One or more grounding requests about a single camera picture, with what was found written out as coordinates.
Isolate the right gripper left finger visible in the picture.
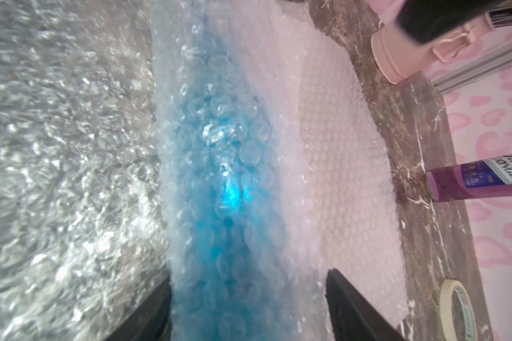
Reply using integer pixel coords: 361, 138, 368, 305
105, 275, 172, 341

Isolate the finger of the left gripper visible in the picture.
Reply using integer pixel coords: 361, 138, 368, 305
395, 0, 503, 44

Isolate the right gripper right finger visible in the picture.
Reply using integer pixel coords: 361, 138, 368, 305
326, 269, 402, 341

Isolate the blue glass bottle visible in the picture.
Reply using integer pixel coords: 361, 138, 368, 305
172, 24, 292, 340

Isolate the bubble wrap sheet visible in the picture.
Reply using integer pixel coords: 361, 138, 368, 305
151, 1, 408, 340
0, 1, 166, 340

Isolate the purple glass bottle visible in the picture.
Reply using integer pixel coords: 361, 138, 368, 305
426, 153, 512, 202

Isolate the pink pen cup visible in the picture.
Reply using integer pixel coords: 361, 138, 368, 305
371, 14, 495, 85

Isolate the beige masking tape roll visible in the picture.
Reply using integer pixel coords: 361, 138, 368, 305
439, 279, 479, 341

